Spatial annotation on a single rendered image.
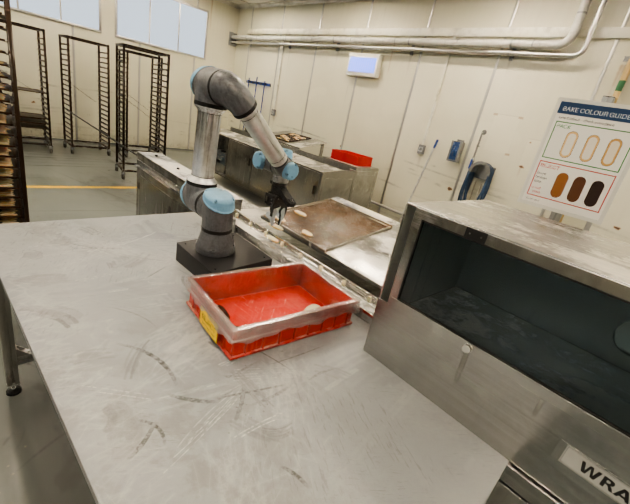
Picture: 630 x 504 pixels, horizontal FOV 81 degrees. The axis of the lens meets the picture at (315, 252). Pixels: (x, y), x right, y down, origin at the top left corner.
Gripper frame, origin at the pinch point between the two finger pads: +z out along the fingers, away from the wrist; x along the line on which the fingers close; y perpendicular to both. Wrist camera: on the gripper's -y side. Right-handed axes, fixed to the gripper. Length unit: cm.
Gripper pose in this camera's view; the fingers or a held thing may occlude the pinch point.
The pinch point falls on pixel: (276, 223)
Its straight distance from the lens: 179.0
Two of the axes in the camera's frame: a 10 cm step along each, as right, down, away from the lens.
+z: -1.9, 9.2, 3.5
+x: -6.9, 1.3, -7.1
